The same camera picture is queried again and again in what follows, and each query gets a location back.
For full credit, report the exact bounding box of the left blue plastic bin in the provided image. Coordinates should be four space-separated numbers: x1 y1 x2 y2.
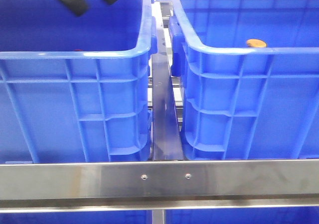
0 0 157 164

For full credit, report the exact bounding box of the right blue plastic bin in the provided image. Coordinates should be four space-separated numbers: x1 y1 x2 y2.
169 0 319 160

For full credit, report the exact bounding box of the steel front shelf rail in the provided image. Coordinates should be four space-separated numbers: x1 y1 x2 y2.
0 159 319 213

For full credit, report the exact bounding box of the lower left blue bin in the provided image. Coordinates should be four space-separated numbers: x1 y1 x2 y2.
0 211 152 224

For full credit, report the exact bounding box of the lower right blue bin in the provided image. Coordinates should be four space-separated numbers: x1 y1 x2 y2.
166 207 319 224

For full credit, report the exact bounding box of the blue plastic bin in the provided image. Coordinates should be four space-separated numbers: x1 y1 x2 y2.
169 0 319 160
0 0 157 164

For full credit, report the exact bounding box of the steel centre divider bar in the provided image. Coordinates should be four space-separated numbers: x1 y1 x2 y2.
152 2 184 161

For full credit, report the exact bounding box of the yellow mushroom push button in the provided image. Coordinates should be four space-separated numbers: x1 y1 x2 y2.
246 38 267 48

